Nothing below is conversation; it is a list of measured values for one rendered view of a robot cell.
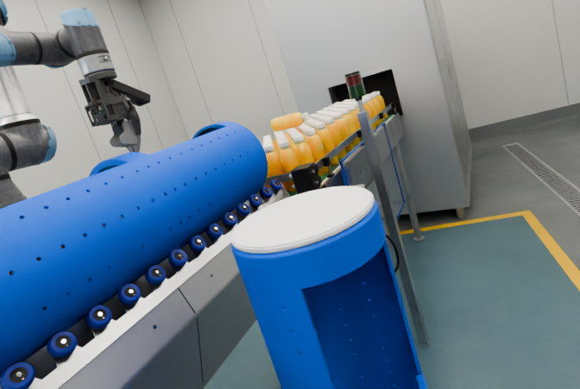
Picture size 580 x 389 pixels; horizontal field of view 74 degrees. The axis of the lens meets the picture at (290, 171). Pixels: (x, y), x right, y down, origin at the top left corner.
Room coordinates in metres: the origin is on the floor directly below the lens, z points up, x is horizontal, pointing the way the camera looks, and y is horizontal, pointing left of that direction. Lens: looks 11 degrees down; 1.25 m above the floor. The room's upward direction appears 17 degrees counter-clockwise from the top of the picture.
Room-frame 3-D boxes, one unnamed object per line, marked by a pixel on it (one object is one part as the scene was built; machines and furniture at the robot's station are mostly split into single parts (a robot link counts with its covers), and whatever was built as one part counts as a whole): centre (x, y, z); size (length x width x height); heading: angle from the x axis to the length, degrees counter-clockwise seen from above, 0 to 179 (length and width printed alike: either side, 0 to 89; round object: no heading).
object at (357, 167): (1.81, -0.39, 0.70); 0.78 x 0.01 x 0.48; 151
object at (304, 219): (0.70, 0.00, 1.03); 0.28 x 0.28 x 0.01
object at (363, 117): (1.54, -0.35, 0.55); 0.04 x 0.04 x 1.10; 61
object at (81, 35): (1.00, 0.38, 1.53); 0.09 x 0.08 x 0.11; 60
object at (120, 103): (0.99, 0.38, 1.37); 0.09 x 0.08 x 0.12; 151
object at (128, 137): (0.98, 0.36, 1.27); 0.06 x 0.03 x 0.09; 151
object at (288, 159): (1.43, -0.01, 0.99); 0.07 x 0.07 x 0.19
